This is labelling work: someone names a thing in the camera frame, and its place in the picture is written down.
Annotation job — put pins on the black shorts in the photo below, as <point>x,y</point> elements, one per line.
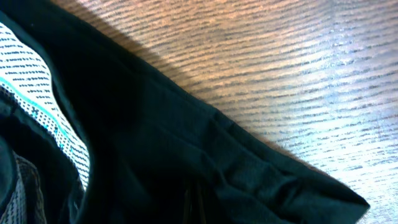
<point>90,133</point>

